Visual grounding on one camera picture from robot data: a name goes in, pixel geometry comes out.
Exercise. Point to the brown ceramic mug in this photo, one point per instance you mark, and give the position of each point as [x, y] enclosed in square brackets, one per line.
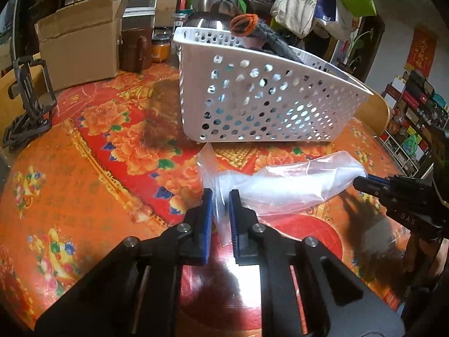
[135, 51]

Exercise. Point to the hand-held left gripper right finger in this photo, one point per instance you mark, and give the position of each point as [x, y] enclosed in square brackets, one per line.
[234, 224]

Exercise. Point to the grey orange sock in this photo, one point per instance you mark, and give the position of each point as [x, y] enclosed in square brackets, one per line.
[266, 35]

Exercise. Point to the beige canvas tote bag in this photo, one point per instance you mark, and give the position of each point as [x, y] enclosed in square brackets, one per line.
[298, 3]

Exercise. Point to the open cardboard box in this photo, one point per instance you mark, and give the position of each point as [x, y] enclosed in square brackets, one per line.
[80, 52]

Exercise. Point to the red wall banner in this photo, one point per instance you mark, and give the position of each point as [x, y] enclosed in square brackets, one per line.
[421, 52]

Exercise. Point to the orange glass jar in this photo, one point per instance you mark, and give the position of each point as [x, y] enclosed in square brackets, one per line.
[161, 51]

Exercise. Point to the white and blue bag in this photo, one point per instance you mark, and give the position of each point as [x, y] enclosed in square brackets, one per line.
[336, 21]

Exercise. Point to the clear plastic bag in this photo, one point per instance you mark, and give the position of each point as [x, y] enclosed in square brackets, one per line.
[280, 189]

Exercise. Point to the shelf of packaged goods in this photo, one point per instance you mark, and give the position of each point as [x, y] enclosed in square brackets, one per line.
[410, 112]

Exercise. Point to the black folding phone stand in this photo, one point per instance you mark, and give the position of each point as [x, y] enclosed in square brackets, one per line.
[14, 135]

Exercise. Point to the white perforated plastic basket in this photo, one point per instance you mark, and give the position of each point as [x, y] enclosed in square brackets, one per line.
[266, 112]

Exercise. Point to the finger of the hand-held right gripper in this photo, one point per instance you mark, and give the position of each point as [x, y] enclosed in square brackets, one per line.
[368, 184]

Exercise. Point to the green potted plant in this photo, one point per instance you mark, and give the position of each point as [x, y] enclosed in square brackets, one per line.
[357, 49]

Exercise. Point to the small cardboard box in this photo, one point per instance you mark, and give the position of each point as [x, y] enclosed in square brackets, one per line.
[166, 7]

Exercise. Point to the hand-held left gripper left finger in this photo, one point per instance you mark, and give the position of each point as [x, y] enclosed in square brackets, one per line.
[207, 217]

